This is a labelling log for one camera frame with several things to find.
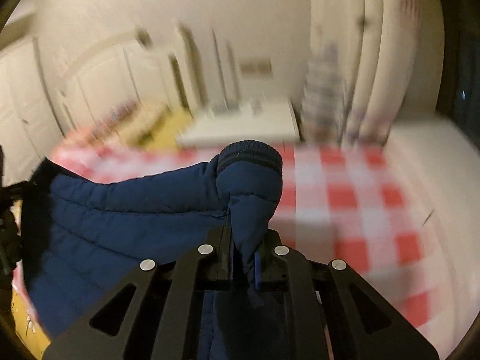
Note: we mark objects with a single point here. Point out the boat print curtain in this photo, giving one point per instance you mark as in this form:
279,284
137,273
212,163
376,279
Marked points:
375,45

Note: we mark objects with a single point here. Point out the white wardrobe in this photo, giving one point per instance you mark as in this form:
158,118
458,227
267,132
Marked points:
18,112

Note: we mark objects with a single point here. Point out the yellow floral quilt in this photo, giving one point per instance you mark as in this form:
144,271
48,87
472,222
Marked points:
26,322

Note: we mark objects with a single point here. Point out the red white checkered plastic sheet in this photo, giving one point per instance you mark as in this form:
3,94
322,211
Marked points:
356,202

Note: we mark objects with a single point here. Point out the white nightstand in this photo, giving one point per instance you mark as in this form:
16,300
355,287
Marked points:
243,127

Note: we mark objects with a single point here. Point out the cream pillow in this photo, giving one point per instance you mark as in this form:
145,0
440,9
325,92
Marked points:
142,120

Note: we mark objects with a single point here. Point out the yellow pillow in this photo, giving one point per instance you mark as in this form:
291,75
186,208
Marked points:
168,127

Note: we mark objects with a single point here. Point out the gold wall socket panel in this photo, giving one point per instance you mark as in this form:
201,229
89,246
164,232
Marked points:
255,67

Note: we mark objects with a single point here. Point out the white wooden headboard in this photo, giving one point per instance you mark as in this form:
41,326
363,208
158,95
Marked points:
112,82

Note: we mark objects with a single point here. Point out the dark window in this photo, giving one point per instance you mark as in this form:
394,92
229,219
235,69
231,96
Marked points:
465,63

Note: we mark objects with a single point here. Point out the navy blue puffer jacket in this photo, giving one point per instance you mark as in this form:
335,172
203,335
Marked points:
131,213

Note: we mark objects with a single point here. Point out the white window seat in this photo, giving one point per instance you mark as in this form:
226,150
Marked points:
431,165

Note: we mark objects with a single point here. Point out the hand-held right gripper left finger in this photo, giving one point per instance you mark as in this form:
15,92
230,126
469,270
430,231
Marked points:
221,258

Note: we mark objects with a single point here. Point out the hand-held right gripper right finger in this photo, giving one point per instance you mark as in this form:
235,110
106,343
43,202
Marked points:
270,270

